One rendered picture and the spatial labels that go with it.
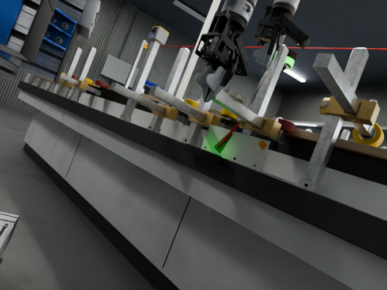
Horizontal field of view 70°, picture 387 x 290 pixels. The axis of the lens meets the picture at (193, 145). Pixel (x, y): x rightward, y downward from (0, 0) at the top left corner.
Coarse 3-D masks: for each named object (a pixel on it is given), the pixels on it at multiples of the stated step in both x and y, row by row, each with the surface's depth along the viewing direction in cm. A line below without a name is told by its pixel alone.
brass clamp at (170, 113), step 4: (160, 104) 127; (168, 108) 123; (172, 108) 122; (152, 112) 131; (156, 112) 127; (164, 112) 124; (168, 112) 122; (172, 112) 123; (176, 112) 124; (164, 116) 123; (168, 116) 122; (172, 116) 123; (176, 116) 125; (172, 120) 126
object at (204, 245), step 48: (96, 96) 221; (48, 144) 256; (96, 144) 200; (288, 144) 106; (96, 192) 183; (144, 192) 152; (336, 192) 91; (384, 192) 83; (144, 240) 143; (192, 240) 123; (240, 240) 108; (192, 288) 116; (240, 288) 103; (288, 288) 93; (336, 288) 84
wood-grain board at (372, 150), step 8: (104, 88) 209; (144, 96) 172; (152, 96) 166; (208, 112) 133; (232, 120) 123; (296, 136) 102; (304, 136) 100; (312, 136) 98; (336, 144) 92; (344, 144) 90; (352, 144) 89; (360, 144) 87; (360, 152) 88; (368, 152) 85; (376, 152) 84; (384, 152) 83; (384, 160) 85
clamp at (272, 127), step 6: (270, 120) 88; (240, 126) 96; (246, 126) 93; (264, 126) 89; (270, 126) 88; (276, 126) 89; (258, 132) 92; (264, 132) 88; (270, 132) 87; (276, 132) 90
